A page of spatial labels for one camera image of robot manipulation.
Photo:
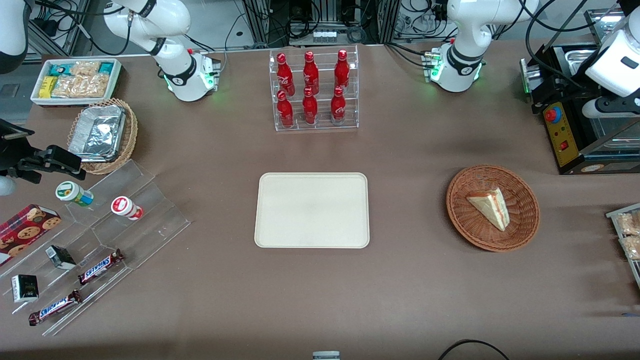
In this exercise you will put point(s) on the beige rectangular tray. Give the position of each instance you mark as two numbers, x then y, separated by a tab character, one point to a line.
312	210

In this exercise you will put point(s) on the clear bag of crackers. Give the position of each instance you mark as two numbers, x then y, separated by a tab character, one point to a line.
82	86

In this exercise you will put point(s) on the triangular sandwich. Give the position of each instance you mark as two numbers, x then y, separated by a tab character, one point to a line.
492	210

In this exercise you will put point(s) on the clear acrylic bottle rack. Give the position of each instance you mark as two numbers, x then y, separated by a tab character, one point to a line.
322	125

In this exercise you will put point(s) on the light oval wicker basket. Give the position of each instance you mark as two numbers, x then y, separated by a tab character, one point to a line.
131	135

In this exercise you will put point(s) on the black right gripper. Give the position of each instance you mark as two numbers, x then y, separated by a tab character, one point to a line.
11	150

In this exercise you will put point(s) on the stainless steel pan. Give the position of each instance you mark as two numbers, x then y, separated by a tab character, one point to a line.
580	60
617	131

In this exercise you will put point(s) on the white power strip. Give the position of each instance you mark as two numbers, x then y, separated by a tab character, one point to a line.
324	35

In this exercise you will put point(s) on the red cola bottle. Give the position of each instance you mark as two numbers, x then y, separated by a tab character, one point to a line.
310	74
310	110
338	107
342	72
285	112
285	75

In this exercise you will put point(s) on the teal snack packet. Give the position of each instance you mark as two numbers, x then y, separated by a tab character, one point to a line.
61	69

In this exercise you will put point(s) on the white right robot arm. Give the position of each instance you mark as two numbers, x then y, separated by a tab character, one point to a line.
172	75

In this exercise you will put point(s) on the brown Snickers bar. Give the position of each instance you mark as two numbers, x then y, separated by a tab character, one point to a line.
99	267
55	307

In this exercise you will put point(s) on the black food warmer machine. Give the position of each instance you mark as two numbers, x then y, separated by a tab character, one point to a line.
562	135

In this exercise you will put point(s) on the small black white box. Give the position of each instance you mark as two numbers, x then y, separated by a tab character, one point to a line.
25	288
61	257

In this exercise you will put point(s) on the red plaid cookie box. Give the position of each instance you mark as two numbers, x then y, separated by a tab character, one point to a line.
25	232

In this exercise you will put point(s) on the yellow snack packet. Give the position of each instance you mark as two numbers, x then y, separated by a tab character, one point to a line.
47	86

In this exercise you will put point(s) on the white plastic snack bin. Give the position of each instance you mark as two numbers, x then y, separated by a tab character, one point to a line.
36	98

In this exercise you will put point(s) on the clear acrylic stepped display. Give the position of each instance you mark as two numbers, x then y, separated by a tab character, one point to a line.
150	225

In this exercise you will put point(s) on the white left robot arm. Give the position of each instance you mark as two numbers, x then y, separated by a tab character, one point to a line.
465	30

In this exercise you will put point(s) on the metal tray with snacks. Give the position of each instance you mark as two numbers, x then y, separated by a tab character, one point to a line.
620	212

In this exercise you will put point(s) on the clear snack bag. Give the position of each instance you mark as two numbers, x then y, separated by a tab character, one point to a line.
630	223
632	247

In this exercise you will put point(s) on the small grey device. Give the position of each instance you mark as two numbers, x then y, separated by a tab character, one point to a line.
326	356

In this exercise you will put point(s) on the red lid yogurt cup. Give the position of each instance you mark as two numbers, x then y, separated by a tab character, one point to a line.
125	207

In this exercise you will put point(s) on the round brown wicker basket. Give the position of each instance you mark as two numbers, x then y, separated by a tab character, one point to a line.
475	235

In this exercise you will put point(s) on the green lid yogurt cup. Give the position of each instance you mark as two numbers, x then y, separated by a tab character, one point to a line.
72	193

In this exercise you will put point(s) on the aluminium foil tray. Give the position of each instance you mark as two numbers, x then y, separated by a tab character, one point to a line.
97	134

